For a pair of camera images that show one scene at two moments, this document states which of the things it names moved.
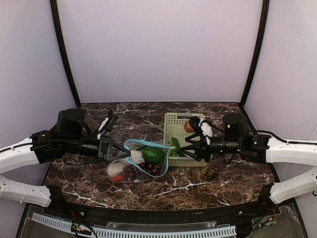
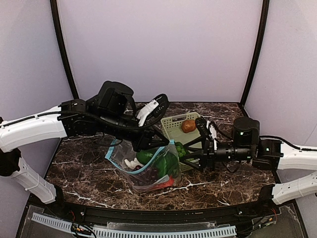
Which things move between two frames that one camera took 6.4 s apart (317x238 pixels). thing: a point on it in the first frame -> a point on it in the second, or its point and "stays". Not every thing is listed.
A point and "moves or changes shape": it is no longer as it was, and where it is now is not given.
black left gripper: (103, 148) -> (142, 140)
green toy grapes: (174, 151) moves or changes shape
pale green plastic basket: (174, 126) stays
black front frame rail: (245, 213) stays
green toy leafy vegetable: (115, 168) -> (168, 163)
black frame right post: (264, 18) stays
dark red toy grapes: (132, 172) -> (148, 176)
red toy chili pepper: (120, 178) -> (164, 184)
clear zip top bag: (147, 161) moves or changes shape
